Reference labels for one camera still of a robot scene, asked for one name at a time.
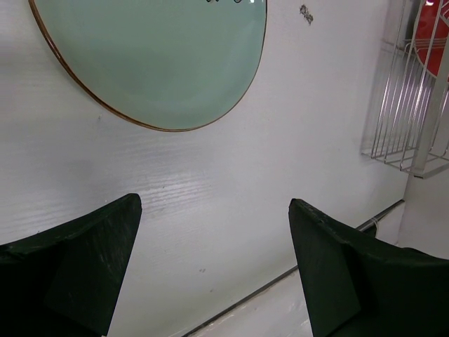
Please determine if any mint plate centre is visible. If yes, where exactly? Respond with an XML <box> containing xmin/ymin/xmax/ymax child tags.
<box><xmin>29</xmin><ymin>1</ymin><xmax>268</xmax><ymax>132</ymax></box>

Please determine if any red floral plate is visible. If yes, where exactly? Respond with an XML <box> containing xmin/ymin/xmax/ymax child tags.
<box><xmin>414</xmin><ymin>0</ymin><xmax>448</xmax><ymax>78</ymax></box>

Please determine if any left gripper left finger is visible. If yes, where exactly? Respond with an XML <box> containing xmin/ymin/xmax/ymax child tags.
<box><xmin>1</xmin><ymin>193</ymin><xmax>142</xmax><ymax>336</ymax></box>

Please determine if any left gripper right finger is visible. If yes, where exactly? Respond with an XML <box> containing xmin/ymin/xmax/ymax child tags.
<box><xmin>288</xmin><ymin>199</ymin><xmax>448</xmax><ymax>336</ymax></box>

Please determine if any wire dish rack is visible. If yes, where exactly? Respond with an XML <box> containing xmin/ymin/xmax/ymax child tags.
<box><xmin>361</xmin><ymin>1</ymin><xmax>448</xmax><ymax>179</ymax></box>

